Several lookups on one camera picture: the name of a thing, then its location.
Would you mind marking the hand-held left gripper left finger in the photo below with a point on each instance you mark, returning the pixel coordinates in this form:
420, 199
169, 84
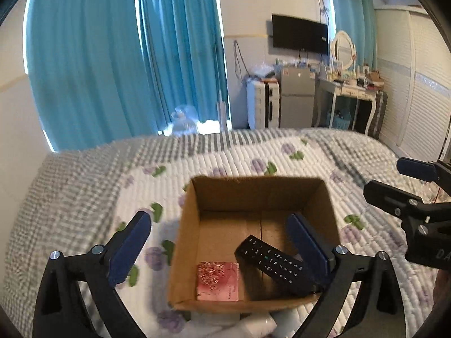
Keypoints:
129, 250

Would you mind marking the white plastic bottle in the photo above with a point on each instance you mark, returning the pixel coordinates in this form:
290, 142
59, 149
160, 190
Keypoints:
256, 325

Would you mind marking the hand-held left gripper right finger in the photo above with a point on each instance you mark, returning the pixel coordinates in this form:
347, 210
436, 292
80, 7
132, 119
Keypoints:
307, 248

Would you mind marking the white suitcase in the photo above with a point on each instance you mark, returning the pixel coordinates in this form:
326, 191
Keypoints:
259, 104

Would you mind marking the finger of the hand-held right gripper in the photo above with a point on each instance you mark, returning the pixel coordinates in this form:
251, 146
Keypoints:
415, 169
387, 193

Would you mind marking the dark suitcase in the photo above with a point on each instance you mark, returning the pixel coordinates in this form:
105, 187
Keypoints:
377, 112

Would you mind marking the white dressing table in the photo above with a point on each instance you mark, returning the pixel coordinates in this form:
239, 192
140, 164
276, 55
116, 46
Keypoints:
347, 89

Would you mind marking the black wall television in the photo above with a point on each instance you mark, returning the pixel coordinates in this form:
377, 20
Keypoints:
299, 34

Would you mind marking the blue plastic basket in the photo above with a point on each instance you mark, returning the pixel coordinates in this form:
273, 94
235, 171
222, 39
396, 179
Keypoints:
339, 121

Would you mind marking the brown cardboard box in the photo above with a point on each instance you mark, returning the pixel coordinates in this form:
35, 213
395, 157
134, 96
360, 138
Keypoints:
218, 232

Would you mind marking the black remote control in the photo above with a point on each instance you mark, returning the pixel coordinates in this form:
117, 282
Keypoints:
269, 257

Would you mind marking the white oval vanity mirror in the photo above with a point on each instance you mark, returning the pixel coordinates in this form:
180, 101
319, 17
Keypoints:
342, 50

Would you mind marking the narrow teal curtain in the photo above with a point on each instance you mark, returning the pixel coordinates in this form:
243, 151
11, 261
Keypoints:
352, 10

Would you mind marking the silver small fridge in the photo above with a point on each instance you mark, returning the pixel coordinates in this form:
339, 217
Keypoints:
297, 98

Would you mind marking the floral quilted bed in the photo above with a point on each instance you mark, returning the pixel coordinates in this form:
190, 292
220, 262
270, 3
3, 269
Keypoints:
88, 190

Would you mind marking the pink patterned small box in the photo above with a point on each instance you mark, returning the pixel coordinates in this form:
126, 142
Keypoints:
218, 281

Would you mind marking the wide teal curtain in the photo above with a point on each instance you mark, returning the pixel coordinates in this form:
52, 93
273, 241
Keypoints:
88, 60

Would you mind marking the white slatted wardrobe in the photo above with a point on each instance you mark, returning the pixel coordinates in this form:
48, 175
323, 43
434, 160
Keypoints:
412, 77

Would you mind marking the clear plastic bag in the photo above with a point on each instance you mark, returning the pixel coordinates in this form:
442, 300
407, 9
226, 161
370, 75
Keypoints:
183, 121

